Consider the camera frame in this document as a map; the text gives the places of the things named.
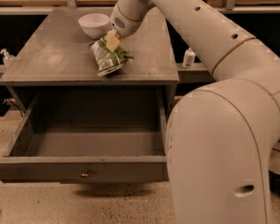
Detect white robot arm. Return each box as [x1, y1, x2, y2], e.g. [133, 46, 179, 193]
[111, 0, 280, 224]

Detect grey open drawer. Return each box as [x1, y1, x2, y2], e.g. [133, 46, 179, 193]
[0, 87, 167, 183]

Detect green jalapeno chip bag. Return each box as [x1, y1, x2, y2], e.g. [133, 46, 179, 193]
[90, 37, 133, 77]

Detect white ceramic bowl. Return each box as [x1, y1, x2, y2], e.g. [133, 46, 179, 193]
[78, 13, 110, 38]

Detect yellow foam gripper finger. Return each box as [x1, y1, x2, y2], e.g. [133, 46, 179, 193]
[105, 29, 122, 52]

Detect white pump lotion bottle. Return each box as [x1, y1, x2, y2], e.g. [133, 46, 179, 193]
[182, 49, 196, 69]

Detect grey cabinet counter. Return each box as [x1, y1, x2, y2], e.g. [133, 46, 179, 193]
[0, 7, 178, 133]

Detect clear pump sanitizer bottle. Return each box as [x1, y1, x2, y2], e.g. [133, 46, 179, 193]
[0, 49, 15, 67]

